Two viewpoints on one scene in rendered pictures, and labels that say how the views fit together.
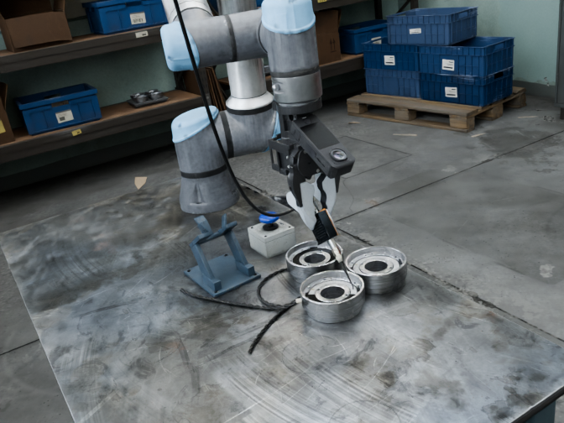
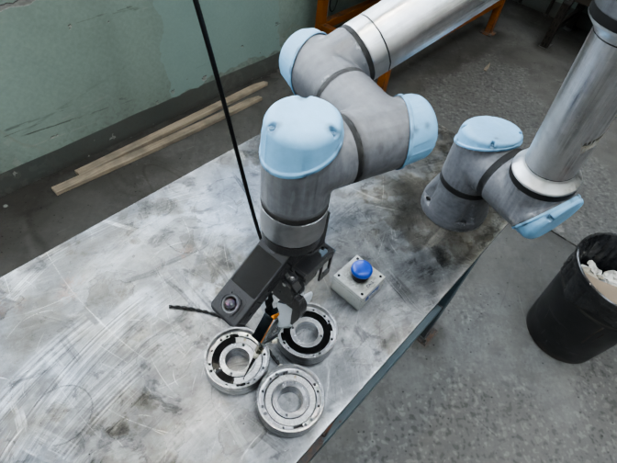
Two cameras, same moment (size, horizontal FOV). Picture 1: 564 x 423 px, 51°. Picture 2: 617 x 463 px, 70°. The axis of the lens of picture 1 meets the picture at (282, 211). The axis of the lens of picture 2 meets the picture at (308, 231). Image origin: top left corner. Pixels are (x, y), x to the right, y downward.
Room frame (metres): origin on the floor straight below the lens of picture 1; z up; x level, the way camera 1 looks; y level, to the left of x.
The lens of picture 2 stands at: (0.79, -0.36, 1.53)
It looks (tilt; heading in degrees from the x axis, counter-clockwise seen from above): 50 degrees down; 65
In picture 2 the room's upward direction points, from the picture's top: 8 degrees clockwise
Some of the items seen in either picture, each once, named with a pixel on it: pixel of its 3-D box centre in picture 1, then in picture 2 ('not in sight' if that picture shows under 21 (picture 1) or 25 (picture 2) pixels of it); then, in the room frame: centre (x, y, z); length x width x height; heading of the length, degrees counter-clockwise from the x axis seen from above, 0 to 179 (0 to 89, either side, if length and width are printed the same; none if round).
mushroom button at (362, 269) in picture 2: (269, 225); (360, 274); (1.08, 0.03, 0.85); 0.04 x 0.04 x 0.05
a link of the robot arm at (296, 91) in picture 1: (295, 87); (291, 212); (0.91, -0.05, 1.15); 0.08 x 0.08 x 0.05
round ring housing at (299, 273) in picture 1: (315, 262); (306, 333); (0.96, -0.05, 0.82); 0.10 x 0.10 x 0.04
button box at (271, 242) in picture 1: (270, 235); (359, 280); (1.09, 0.03, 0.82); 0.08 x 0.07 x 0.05; 28
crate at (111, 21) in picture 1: (127, 13); not in sight; (4.55, 0.90, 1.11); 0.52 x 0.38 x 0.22; 118
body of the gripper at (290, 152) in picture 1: (300, 137); (292, 252); (0.91, -0.05, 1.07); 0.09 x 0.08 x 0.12; 31
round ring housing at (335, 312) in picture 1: (332, 296); (237, 361); (0.83, -0.06, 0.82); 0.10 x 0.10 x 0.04
